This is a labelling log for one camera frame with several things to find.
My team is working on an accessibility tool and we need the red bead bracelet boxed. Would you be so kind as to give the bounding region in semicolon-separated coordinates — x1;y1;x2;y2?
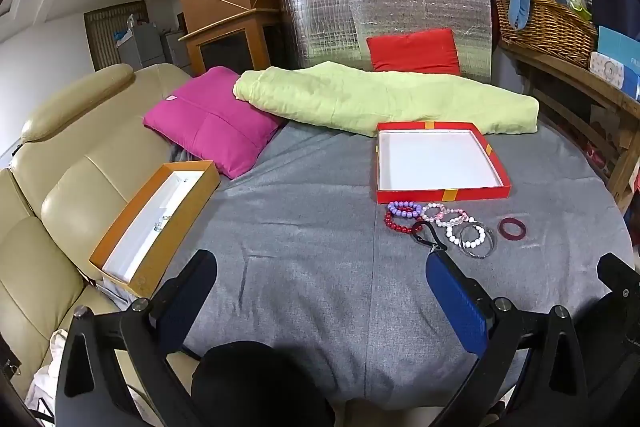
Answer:
383;209;417;238

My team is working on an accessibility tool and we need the red cardboard box lid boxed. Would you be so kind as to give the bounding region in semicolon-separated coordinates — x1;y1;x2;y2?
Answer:
375;121;512;204

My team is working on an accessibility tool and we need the blue cardboard box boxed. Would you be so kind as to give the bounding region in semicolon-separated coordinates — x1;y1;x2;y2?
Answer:
597;25;640;102

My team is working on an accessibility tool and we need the purple bead bracelet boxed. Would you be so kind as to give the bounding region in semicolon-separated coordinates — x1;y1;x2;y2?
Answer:
387;200;424;217

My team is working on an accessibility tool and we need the red cushion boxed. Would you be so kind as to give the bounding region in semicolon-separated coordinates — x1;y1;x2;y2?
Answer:
366;28;461;77

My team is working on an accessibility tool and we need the silver metal bangle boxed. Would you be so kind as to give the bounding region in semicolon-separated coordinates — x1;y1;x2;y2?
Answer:
459;224;496;259

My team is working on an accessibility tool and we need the orange cardboard box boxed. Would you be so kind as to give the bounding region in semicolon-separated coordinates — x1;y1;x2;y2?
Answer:
88;160;221;299

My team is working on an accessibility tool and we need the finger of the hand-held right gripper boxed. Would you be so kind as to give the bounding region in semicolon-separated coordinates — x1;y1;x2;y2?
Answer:
596;251;640;309

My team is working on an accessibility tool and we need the wooden bench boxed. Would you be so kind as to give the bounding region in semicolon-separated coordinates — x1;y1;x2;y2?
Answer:
499;41;640;216

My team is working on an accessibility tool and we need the white tissue box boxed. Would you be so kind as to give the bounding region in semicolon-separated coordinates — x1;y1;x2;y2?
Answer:
588;51;627;84

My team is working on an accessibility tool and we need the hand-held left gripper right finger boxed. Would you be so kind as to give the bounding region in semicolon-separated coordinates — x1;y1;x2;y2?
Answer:
425;249;601;427

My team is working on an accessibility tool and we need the wicker basket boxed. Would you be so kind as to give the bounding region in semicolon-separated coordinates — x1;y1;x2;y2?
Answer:
492;0;599;68

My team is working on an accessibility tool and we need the magenta cushion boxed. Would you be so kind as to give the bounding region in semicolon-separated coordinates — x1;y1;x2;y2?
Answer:
143;67;287;180

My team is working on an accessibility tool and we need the dark red hair tie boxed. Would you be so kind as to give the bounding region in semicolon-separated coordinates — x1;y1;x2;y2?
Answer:
497;216;529;239

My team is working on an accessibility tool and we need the grey fabric cover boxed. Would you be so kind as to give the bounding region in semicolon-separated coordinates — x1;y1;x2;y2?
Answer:
94;116;632;410

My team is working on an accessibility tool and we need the black hair tie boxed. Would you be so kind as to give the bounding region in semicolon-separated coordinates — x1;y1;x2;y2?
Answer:
410;220;447;254

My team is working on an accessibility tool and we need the light green quilt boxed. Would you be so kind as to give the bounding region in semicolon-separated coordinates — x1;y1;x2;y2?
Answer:
232;61;541;138

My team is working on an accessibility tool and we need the beige leather sofa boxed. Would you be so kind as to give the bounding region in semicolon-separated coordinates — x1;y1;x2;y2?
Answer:
0;63;202;410

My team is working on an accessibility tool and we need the white fabric bag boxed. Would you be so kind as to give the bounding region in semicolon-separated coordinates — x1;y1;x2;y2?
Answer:
24;328;68;427

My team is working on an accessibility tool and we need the pale white bead bracelet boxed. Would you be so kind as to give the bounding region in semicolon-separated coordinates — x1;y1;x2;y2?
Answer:
446;222;487;251

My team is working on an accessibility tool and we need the silver foil insulation mat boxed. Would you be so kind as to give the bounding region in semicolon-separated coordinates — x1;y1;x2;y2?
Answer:
277;0;494;84

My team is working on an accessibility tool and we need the white refrigerator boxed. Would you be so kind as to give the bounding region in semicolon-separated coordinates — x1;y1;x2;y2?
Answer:
117;23;167;71

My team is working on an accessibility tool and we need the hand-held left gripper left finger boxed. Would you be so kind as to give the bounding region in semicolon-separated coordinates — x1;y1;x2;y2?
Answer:
55;249;218;427

